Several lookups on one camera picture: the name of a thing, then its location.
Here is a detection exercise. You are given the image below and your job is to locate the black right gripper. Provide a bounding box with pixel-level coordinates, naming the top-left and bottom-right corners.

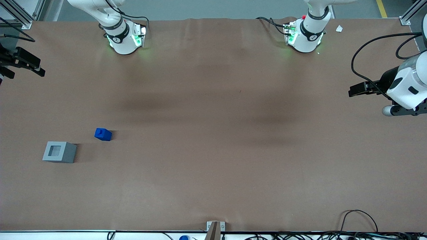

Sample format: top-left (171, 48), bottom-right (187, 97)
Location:
top-left (0, 43), bottom-right (46, 77)

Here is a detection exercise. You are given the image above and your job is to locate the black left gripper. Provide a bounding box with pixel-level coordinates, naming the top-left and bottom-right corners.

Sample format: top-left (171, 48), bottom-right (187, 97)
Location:
top-left (349, 66), bottom-right (401, 98)

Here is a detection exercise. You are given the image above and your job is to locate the blue plastic part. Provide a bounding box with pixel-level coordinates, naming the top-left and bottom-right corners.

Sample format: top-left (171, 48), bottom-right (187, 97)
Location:
top-left (94, 128), bottom-right (113, 142)

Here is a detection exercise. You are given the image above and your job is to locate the gray square base block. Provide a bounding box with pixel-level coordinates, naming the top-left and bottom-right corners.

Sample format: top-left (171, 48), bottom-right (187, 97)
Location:
top-left (42, 141), bottom-right (77, 164)

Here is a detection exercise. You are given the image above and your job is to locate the yellow floor tape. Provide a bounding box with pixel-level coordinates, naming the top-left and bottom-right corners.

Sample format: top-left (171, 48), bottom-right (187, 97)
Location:
top-left (376, 0), bottom-right (388, 18)

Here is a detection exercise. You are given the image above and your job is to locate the brown table cover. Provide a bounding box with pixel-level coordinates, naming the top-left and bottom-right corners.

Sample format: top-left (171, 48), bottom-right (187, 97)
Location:
top-left (0, 17), bottom-right (427, 232)

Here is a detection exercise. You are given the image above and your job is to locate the long black left arm cable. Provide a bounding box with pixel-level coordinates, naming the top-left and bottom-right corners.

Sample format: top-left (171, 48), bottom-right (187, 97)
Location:
top-left (351, 32), bottom-right (424, 99)

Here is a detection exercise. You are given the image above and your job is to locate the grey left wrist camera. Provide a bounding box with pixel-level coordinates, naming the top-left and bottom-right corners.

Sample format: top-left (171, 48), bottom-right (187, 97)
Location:
top-left (382, 100), bottom-right (427, 117)

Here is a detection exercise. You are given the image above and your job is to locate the short black left arm cable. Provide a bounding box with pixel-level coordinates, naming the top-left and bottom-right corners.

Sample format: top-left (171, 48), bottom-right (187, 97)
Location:
top-left (396, 33), bottom-right (423, 60)

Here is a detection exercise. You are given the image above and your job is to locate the aluminium frame post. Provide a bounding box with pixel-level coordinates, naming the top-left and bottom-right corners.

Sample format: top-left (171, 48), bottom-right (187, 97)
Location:
top-left (400, 0), bottom-right (427, 26)
top-left (0, 0), bottom-right (33, 30)

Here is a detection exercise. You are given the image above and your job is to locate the black right base cable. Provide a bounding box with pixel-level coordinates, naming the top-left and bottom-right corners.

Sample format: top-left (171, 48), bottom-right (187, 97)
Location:
top-left (105, 0), bottom-right (150, 32)

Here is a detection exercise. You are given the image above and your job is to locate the black base cable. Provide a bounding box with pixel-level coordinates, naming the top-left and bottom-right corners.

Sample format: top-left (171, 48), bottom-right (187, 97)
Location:
top-left (256, 16), bottom-right (288, 36)
top-left (105, 0), bottom-right (150, 32)

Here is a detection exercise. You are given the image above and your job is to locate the black left base cable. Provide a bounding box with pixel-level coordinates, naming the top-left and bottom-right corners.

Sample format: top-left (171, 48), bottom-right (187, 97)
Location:
top-left (256, 16), bottom-right (288, 36)

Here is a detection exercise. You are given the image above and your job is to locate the black looped cable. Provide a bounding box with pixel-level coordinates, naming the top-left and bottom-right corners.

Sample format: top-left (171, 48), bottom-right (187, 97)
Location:
top-left (340, 210), bottom-right (379, 234)

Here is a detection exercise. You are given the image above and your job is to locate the black cable bundle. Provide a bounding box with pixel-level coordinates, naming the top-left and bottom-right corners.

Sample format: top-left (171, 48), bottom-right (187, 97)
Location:
top-left (245, 231), bottom-right (427, 240)

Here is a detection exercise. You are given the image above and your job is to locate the metal bracket with brown post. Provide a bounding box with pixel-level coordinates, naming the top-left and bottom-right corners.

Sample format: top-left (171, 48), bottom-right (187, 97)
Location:
top-left (205, 221), bottom-right (226, 240)

